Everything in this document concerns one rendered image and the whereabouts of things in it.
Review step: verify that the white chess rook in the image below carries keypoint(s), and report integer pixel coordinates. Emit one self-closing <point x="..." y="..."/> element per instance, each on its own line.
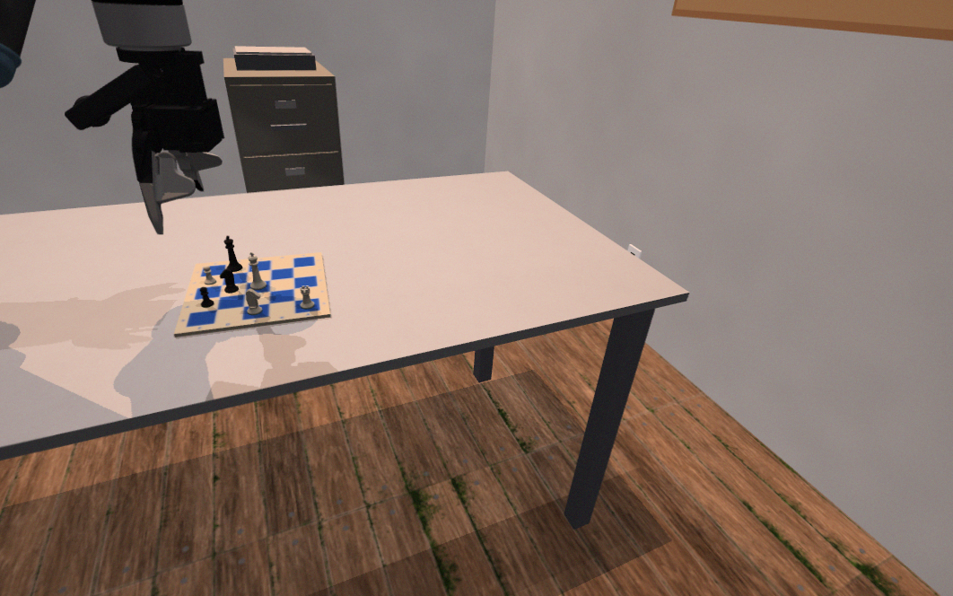
<point x="306" y="302"/>

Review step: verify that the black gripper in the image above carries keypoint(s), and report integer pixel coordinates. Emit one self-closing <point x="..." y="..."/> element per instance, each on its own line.
<point x="178" y="100"/>

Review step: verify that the blue and cream chessboard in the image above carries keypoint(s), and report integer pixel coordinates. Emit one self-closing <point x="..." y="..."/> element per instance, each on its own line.
<point x="280" y="300"/>

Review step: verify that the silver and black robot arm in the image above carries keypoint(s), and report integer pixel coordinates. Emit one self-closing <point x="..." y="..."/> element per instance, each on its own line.
<point x="139" y="25"/>

